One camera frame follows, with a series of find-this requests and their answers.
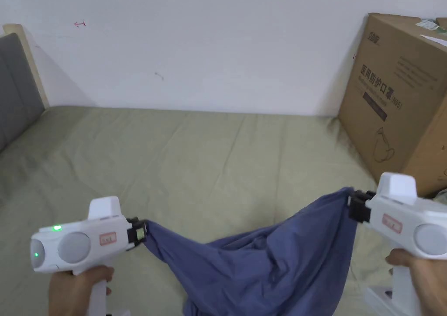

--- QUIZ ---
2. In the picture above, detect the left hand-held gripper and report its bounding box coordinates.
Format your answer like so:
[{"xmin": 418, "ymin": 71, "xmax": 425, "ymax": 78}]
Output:
[{"xmin": 30, "ymin": 196, "xmax": 150, "ymax": 316}]

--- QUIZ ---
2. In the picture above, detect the person's left hand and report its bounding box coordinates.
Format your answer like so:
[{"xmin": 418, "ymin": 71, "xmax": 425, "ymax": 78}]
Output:
[{"xmin": 48, "ymin": 265, "xmax": 115, "ymax": 316}]

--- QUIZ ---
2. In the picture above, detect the dark blue shirt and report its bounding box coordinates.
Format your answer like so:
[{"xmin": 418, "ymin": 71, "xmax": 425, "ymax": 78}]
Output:
[{"xmin": 144, "ymin": 186, "xmax": 358, "ymax": 316}]

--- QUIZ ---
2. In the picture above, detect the brown cardboard carton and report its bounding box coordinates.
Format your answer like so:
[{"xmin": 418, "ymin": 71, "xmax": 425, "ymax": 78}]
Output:
[{"xmin": 337, "ymin": 12, "xmax": 447, "ymax": 199}]

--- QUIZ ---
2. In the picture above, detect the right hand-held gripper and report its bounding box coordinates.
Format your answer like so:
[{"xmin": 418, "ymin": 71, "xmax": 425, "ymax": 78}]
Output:
[{"xmin": 347, "ymin": 172, "xmax": 447, "ymax": 316}]

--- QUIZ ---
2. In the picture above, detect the person's right hand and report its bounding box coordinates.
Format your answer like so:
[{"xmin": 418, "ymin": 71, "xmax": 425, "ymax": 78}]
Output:
[{"xmin": 385, "ymin": 248, "xmax": 447, "ymax": 316}]

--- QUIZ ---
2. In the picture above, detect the grey padded headboard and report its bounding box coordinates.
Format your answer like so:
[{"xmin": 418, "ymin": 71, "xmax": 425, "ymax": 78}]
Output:
[{"xmin": 0, "ymin": 23, "xmax": 50, "ymax": 153}]

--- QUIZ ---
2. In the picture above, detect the bed with pale green sheet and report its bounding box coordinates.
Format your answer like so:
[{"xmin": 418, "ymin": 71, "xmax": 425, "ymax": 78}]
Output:
[{"xmin": 0, "ymin": 105, "xmax": 447, "ymax": 316}]

